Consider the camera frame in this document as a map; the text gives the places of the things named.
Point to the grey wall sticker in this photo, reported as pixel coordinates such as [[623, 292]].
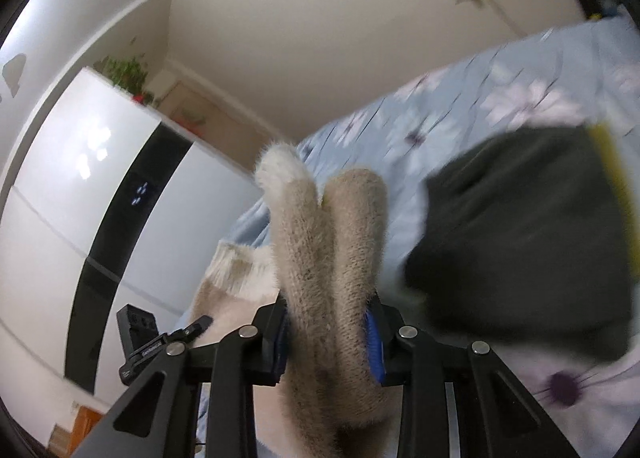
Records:
[[14, 72]]

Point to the dark grey garment yellow trim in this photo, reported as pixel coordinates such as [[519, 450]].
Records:
[[520, 238]]

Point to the white refrigerator black stripe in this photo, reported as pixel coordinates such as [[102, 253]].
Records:
[[75, 198]]

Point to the brown wooden cabinet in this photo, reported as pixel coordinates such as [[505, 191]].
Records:
[[82, 425]]

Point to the beige fuzzy sock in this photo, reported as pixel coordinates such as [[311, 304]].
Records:
[[320, 258]]

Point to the blue floral bedsheet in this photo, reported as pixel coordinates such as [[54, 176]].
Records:
[[450, 103]]

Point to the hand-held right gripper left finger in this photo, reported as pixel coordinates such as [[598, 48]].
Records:
[[278, 353]]

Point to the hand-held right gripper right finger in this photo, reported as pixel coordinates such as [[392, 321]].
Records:
[[374, 348]]

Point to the green potted plant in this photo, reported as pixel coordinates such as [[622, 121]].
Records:
[[126, 72]]

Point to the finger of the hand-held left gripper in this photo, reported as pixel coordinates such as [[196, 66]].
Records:
[[194, 327]]

